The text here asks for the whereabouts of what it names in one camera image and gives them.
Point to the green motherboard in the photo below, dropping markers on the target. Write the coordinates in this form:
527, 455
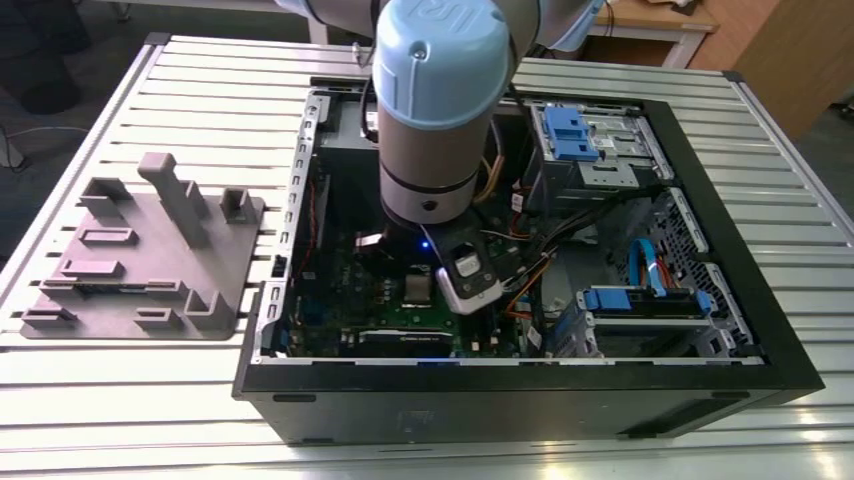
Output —
361, 320

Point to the silver metal disk bay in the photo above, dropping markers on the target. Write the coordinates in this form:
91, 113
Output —
641, 326

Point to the black graphics card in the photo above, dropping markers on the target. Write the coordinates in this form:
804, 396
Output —
401, 342

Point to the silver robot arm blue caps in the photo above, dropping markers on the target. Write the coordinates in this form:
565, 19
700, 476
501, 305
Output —
434, 160

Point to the silver square CPU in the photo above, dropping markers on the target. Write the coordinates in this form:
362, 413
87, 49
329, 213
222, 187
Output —
417, 290

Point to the grey metal drive cage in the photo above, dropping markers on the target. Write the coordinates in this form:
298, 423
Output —
601, 175

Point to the blue plastic drive carrier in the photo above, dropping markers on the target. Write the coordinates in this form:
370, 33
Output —
567, 135

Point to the small silver wrist camera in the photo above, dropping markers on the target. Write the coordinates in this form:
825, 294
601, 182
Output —
370, 238

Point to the white rounded wrist camera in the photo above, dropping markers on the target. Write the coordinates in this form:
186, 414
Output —
470, 300

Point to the black open PC case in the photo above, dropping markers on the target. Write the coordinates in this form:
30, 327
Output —
534, 400

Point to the CPU socket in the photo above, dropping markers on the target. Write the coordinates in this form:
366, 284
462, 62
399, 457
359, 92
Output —
401, 300

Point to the grey power supply unit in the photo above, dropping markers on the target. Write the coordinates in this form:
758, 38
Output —
343, 125

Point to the grey plastic parts rack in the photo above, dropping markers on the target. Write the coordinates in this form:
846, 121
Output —
160, 260

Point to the long motherboard RAM slot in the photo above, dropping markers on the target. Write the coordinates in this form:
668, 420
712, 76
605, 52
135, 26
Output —
483, 330
463, 335

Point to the black disk in blue carrier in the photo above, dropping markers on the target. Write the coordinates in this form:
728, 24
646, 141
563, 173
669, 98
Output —
610, 297

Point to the wooden desk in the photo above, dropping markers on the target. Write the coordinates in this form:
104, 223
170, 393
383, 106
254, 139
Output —
654, 20

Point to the brown wooden cabinet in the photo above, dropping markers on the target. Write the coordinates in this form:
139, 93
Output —
788, 60

